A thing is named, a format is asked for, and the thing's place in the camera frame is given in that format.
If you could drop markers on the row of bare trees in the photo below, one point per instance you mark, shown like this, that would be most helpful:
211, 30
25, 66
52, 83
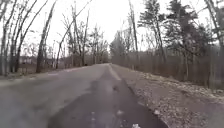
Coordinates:
41, 50

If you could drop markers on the grey asphalt road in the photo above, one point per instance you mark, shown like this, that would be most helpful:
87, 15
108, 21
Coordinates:
66, 96

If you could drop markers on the leaf-strewn dirt verge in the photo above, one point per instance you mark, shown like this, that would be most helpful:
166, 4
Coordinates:
180, 100

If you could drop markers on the wood of pines and trees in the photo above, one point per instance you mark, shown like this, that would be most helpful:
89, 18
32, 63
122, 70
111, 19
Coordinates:
180, 43

